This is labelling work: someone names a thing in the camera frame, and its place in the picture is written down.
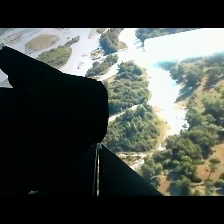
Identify black garment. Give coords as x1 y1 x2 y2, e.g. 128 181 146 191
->
0 45 110 197

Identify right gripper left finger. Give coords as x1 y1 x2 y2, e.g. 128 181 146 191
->
49 143 98 197

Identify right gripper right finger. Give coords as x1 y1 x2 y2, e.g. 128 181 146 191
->
98 143 163 197

